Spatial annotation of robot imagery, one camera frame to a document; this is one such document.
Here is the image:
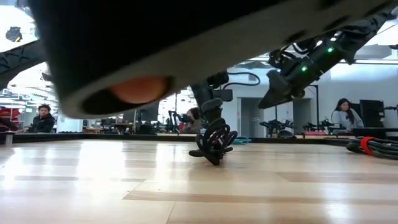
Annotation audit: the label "black ceiling-hung device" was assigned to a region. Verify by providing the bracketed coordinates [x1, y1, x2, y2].
[5, 26, 23, 43]

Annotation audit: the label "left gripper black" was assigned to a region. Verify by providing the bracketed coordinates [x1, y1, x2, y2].
[190, 71, 230, 166]

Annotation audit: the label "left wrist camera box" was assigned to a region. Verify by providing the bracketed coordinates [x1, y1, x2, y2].
[221, 89, 234, 103]

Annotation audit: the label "large black grey-edged object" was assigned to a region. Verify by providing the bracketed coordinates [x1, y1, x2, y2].
[27, 0, 398, 120]

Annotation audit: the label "person's finger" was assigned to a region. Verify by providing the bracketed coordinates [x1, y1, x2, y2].
[110, 76, 170, 105]

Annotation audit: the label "grey doorway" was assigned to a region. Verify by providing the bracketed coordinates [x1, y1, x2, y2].
[238, 96, 265, 138]
[292, 98, 313, 134]

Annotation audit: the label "black desk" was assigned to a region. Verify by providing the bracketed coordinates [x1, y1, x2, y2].
[352, 126, 398, 139]

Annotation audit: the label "person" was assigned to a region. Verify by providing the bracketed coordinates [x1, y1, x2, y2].
[185, 107, 203, 134]
[29, 103, 57, 134]
[330, 98, 364, 131]

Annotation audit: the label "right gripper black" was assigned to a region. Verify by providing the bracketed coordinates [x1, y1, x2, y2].
[257, 46, 327, 110]

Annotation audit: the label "black table border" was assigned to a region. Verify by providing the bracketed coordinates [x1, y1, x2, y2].
[0, 132, 398, 146]

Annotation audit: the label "red object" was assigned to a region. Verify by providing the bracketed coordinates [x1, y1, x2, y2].
[0, 105, 21, 131]

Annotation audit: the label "black computer monitor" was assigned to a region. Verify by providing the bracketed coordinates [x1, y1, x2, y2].
[123, 102, 160, 123]

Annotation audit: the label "black cabinet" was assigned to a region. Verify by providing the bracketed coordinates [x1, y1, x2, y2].
[359, 99, 386, 128]

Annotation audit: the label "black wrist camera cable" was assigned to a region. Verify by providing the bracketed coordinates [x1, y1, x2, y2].
[222, 72, 261, 91]

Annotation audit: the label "black panel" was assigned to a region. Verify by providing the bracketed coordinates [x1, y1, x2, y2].
[350, 102, 361, 121]

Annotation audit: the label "red cable strap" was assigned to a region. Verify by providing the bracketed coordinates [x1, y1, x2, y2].
[360, 136, 376, 156]

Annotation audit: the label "black cable bundle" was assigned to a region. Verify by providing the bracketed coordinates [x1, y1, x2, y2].
[346, 136, 398, 161]

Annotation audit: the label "white square column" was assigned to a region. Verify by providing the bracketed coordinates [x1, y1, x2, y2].
[57, 114, 84, 134]

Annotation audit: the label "black metal frame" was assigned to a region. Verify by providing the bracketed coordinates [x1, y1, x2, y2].
[275, 83, 320, 131]

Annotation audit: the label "black background robot arms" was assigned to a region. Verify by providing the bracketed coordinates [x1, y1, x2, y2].
[303, 118, 348, 135]
[259, 119, 295, 138]
[167, 110, 189, 133]

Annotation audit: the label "teal cable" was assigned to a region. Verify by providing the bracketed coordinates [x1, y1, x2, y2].
[232, 136, 252, 146]

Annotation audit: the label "overhead light bar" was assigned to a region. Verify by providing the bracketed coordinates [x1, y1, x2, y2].
[248, 57, 398, 65]

